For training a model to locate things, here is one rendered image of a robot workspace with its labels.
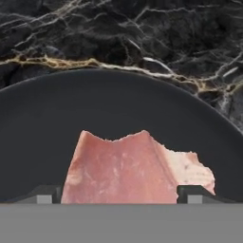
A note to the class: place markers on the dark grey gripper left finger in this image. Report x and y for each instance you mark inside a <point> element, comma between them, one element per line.
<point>44,193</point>

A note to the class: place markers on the dark grey plate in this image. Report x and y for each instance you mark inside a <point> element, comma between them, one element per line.
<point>95,107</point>

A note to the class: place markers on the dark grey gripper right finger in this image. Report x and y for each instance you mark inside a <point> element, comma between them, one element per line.
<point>193,193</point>

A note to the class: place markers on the pink raw steak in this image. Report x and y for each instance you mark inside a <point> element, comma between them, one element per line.
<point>126,171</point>

